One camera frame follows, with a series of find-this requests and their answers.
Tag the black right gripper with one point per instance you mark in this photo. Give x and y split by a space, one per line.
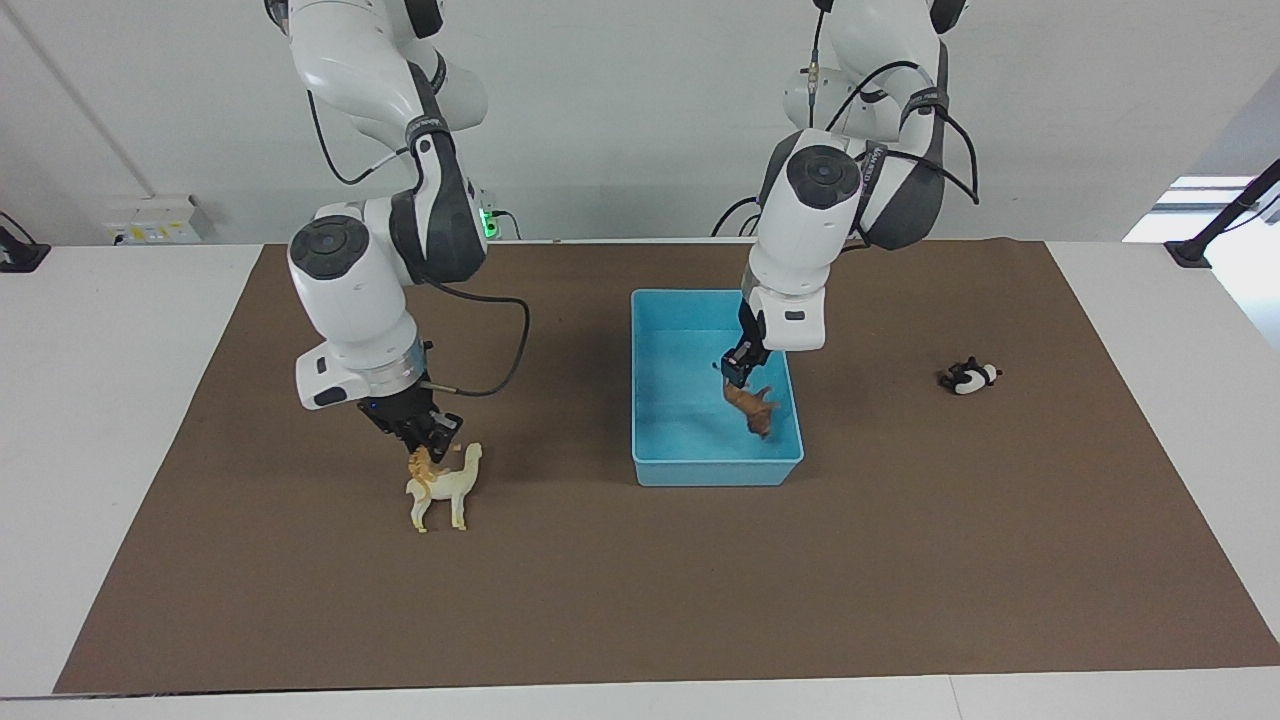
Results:
410 415

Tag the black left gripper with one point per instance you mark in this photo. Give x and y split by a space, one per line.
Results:
752 340

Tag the orange striped tiger toy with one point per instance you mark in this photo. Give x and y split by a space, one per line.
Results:
420 470

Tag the brown lion toy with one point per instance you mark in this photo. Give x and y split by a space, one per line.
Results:
752 405

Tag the cream llama toy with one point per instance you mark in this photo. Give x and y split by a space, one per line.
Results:
452 487

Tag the black and white panda toy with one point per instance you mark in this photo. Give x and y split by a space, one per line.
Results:
970 377

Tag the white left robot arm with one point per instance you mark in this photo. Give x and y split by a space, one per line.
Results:
810 230

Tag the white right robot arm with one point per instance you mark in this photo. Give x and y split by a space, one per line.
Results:
360 290

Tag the light blue storage box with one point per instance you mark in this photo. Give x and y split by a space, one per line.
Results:
690 440

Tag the brown table mat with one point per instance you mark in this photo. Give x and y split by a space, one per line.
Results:
640 580

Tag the black table clamp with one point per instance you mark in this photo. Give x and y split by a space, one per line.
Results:
18 255

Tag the white wall socket box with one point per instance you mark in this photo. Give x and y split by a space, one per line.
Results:
155 220

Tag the black camera stand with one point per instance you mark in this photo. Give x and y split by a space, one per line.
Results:
1225 215

